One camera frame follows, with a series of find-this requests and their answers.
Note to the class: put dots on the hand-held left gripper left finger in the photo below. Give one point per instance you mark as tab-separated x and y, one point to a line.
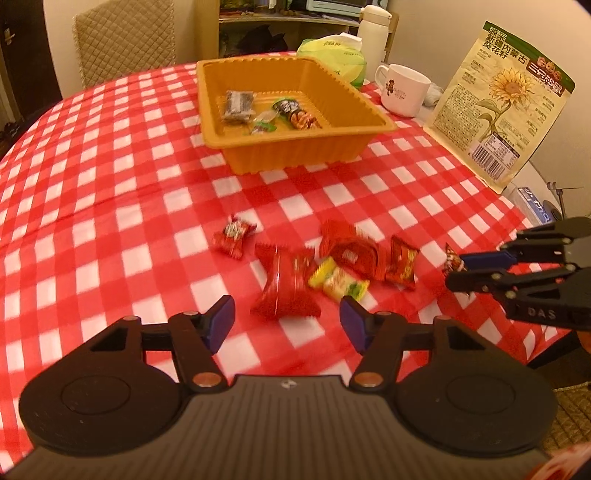
219	321

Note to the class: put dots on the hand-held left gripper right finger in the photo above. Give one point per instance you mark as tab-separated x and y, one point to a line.
353	318

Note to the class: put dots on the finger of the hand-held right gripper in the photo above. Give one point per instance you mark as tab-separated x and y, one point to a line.
485	260
480	281

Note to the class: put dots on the small red snack packet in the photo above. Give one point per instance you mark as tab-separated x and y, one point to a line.
401	263
454	262

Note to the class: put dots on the yellow green candy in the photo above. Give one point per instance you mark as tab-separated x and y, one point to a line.
337	279

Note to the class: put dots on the crinkled red snack packet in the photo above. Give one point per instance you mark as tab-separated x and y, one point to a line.
351	249

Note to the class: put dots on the large red snack packet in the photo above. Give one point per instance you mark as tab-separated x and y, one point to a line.
286	286

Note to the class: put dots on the small red candy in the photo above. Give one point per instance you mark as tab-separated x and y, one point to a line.
233	235

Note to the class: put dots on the orange plastic tray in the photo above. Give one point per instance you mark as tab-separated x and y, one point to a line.
295	152

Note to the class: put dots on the clear green candy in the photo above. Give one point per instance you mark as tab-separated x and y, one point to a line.
263	123

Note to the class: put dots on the green nut snack packet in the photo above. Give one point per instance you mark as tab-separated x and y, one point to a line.
295	113

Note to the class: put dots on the dark grey snack packet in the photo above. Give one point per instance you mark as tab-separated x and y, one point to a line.
238	107

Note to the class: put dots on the clear box blue label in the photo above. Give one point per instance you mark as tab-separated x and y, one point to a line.
531	201

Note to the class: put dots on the woven beige cushion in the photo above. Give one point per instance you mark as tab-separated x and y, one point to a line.
570	415

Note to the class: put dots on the sunflower seed bag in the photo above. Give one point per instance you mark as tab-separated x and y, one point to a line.
461	115

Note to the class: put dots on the red checked tablecloth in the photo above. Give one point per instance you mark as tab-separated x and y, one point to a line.
115	184

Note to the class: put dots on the crumpled white tissue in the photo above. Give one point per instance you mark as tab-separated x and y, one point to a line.
435	94

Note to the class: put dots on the white mug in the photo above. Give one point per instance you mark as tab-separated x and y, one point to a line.
406	92

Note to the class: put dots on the white thermos bottle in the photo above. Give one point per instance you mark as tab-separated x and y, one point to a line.
371	46

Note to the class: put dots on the green tissue pack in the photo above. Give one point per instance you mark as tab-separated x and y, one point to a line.
341	60

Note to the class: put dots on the quilted beige chair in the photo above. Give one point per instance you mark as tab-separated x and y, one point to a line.
124	41

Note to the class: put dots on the light blue toaster oven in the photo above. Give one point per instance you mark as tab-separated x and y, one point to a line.
332	4

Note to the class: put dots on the wooden shelf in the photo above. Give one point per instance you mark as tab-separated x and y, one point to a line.
277	21

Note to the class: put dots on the dark wooden door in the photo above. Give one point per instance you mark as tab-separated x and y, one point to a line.
27	69

